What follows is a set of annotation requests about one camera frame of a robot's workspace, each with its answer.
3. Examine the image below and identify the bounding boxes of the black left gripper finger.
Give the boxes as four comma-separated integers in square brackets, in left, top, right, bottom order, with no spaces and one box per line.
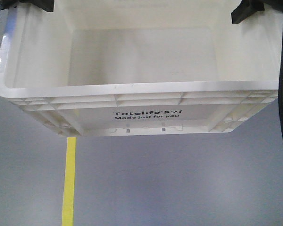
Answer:
[19,0,55,12]

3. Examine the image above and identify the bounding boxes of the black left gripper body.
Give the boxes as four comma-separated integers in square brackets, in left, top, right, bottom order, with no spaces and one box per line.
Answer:
[0,0,18,10]

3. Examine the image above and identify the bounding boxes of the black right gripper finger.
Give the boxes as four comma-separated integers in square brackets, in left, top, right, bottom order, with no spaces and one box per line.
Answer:
[231,0,265,24]

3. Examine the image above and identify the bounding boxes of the white plastic tote box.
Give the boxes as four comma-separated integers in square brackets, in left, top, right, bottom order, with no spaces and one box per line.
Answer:
[0,0,283,137]

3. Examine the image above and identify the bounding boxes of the yellow floor tape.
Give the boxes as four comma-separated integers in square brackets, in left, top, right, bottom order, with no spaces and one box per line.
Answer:
[61,137,77,226]

